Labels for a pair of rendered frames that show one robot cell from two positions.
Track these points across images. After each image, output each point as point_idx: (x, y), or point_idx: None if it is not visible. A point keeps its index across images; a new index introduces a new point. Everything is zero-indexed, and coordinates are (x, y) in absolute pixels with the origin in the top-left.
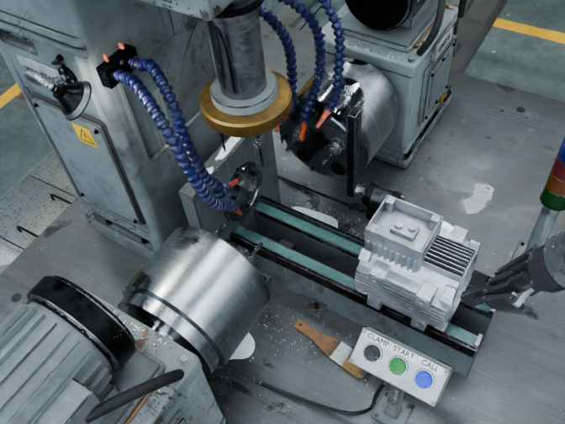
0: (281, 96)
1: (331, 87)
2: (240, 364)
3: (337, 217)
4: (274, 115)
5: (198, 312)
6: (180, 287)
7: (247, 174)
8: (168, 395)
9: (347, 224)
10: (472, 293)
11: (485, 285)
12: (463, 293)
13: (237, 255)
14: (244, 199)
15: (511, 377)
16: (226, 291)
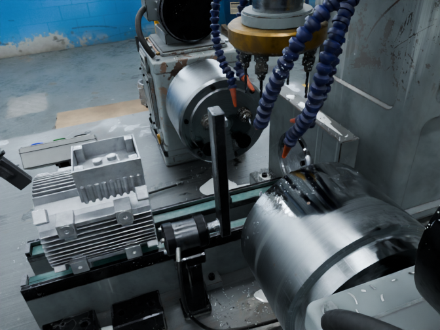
0: (247, 29)
1: (334, 182)
2: (199, 184)
3: (268, 306)
4: (228, 25)
5: (181, 73)
6: (198, 65)
7: (299, 152)
8: (148, 55)
9: (252, 308)
10: (17, 166)
11: (1, 158)
12: (29, 177)
13: (196, 88)
14: (292, 169)
15: (3, 308)
16: (182, 86)
